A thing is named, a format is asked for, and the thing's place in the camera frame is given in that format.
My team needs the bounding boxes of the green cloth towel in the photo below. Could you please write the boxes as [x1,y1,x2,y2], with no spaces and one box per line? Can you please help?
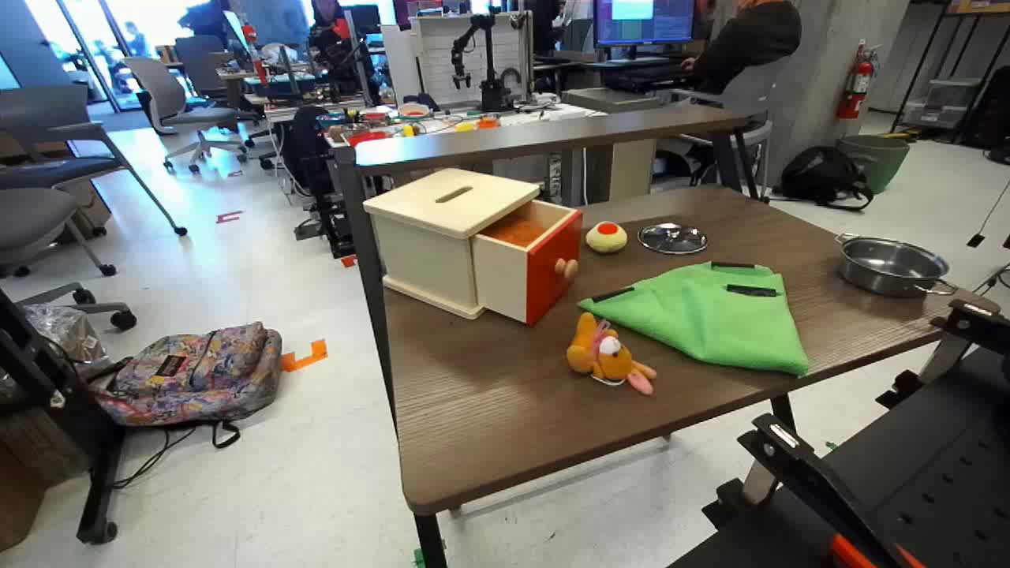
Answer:
[575,258,815,380]

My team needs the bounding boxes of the cream wooden box orange drawer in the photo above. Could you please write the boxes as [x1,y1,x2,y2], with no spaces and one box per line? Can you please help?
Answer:
[359,163,584,329]

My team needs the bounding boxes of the yellow red round plush toy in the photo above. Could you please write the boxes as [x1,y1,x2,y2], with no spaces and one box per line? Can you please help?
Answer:
[584,217,633,258]

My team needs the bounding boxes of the orange plush bunny toy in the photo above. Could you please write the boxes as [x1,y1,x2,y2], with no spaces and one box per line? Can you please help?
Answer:
[564,309,660,397]

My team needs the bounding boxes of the long brown table black legs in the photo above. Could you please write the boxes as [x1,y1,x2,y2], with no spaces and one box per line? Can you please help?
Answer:
[332,100,764,415]

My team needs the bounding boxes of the small silver metal plate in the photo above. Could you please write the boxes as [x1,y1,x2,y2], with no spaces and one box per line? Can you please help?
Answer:
[637,217,710,258]

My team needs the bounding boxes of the white panel board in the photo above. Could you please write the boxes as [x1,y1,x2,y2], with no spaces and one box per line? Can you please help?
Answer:
[415,11,537,108]

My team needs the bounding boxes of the computer monitor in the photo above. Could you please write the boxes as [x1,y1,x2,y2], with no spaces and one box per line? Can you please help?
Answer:
[595,0,697,51]

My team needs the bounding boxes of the colourful patterned backpack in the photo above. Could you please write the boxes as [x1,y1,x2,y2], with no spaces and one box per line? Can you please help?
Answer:
[91,320,289,451]

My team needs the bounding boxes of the black backpack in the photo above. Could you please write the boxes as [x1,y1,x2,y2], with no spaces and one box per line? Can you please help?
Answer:
[778,142,879,214]

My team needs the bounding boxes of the seated person in black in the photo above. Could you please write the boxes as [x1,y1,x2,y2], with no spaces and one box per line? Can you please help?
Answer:
[681,0,805,97]

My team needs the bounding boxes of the grey office chair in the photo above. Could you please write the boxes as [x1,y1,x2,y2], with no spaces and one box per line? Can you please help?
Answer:
[123,55,277,178]
[0,86,190,334]

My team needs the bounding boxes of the green bin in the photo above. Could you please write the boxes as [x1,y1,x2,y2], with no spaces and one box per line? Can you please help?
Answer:
[839,132,915,198]

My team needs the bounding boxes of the red fire extinguisher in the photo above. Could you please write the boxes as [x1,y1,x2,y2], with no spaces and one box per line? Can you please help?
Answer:
[832,42,881,123]

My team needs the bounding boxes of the black metal stand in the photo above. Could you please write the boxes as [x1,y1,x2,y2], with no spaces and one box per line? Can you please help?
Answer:
[0,288,137,547]

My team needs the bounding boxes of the black perforated mounting platform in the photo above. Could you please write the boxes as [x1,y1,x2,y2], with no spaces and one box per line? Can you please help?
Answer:
[671,343,1010,568]

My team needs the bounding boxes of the black clamp orange handle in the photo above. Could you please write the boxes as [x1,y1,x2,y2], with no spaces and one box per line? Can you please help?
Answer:
[879,298,1010,411]
[735,411,929,568]

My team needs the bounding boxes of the steel pot with handles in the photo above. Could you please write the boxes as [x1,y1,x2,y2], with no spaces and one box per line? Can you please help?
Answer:
[838,235,958,300]

